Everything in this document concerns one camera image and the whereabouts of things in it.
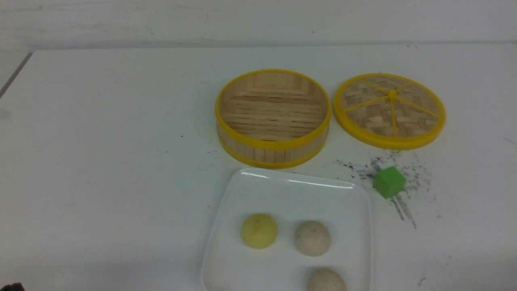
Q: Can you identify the bamboo steamer basket yellow rim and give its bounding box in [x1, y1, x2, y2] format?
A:
[215, 70, 331, 169]

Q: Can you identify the beige steamed bun near edge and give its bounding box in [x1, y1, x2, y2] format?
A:
[306, 269, 347, 291]

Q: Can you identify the bamboo steamer lid yellow rim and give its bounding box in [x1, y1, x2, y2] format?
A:
[333, 72, 446, 151]

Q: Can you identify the yellow steamed bun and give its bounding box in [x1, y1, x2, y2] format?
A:
[240, 213, 278, 250]

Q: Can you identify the white square plate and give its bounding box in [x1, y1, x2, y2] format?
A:
[201, 168, 373, 291]

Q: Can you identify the green cube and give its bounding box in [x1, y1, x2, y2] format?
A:
[373, 167, 407, 199]

